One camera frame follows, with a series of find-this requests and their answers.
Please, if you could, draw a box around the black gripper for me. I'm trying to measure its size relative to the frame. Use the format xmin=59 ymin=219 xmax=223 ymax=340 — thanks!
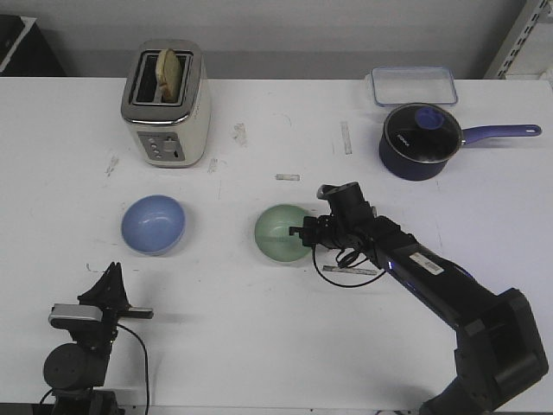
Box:
xmin=68 ymin=262 xmax=154 ymax=351
xmin=289 ymin=215 xmax=346 ymax=249

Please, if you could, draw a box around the green bowl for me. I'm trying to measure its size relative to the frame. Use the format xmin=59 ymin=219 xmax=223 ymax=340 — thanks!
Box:
xmin=254 ymin=204 xmax=310 ymax=263

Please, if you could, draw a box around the blue bowl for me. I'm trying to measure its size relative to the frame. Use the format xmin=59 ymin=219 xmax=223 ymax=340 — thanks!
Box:
xmin=120 ymin=195 xmax=187 ymax=256

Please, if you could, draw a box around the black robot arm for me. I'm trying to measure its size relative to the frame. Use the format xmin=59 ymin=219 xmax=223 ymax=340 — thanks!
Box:
xmin=289 ymin=182 xmax=549 ymax=414
xmin=42 ymin=262 xmax=154 ymax=414

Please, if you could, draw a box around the dark blue saucepan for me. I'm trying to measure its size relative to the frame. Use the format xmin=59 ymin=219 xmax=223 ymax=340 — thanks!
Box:
xmin=378 ymin=102 xmax=542 ymax=182

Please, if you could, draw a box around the glass pot lid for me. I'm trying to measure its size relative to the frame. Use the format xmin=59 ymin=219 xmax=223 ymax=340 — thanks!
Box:
xmin=384 ymin=103 xmax=462 ymax=163

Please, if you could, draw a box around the clear plastic food container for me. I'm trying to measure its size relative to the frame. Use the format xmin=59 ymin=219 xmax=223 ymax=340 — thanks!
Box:
xmin=365 ymin=66 xmax=458 ymax=107

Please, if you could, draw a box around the cream silver toaster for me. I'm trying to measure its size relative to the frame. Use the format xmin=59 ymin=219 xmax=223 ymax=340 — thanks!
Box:
xmin=121 ymin=39 xmax=211 ymax=168

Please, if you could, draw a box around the toast bread slice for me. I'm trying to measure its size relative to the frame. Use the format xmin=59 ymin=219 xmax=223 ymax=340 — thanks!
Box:
xmin=155 ymin=48 xmax=182 ymax=103

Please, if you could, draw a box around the black box in corner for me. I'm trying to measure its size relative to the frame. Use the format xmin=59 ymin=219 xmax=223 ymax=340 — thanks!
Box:
xmin=1 ymin=15 xmax=66 ymax=77

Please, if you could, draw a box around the white metal shelf upright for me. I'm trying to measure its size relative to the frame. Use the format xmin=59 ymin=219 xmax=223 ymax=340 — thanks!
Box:
xmin=483 ymin=0 xmax=552 ymax=80

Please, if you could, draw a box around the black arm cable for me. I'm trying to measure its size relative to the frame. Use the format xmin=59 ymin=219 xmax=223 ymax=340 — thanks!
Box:
xmin=310 ymin=241 xmax=388 ymax=288
xmin=116 ymin=323 xmax=151 ymax=411

